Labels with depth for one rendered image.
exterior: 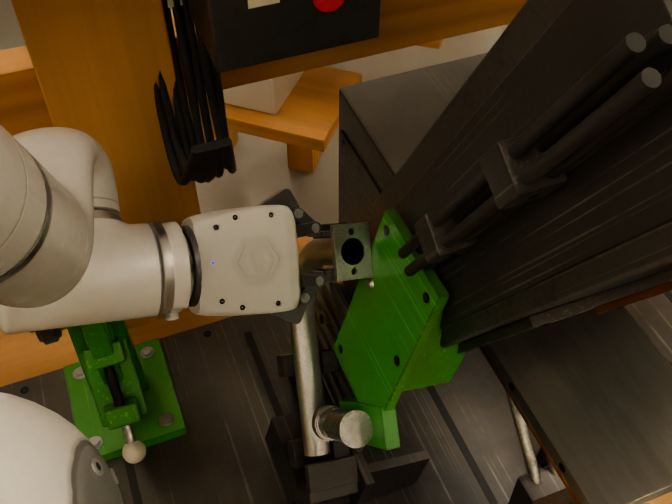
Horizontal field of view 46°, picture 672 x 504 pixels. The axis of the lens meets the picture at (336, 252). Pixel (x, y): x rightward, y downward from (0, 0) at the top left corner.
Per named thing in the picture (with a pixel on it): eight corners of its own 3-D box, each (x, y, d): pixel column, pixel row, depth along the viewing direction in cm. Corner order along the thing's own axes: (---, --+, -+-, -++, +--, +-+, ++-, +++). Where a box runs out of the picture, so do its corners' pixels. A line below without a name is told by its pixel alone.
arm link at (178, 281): (167, 324, 67) (201, 320, 69) (158, 221, 67) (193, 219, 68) (146, 317, 75) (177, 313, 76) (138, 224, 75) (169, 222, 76)
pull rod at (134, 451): (150, 463, 94) (141, 439, 90) (127, 471, 94) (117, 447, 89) (140, 424, 98) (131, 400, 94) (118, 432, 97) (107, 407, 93)
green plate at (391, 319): (439, 420, 85) (516, 286, 71) (372, 435, 81) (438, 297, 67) (396, 338, 92) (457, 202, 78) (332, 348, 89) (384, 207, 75)
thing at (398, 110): (576, 305, 114) (645, 119, 89) (384, 370, 107) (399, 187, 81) (512, 220, 125) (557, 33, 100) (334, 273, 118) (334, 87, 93)
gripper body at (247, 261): (190, 326, 69) (308, 311, 74) (180, 209, 68) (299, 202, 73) (169, 319, 75) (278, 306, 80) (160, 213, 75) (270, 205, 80)
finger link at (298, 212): (298, 240, 75) (360, 235, 78) (295, 207, 75) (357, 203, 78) (285, 241, 78) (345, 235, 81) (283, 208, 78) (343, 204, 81)
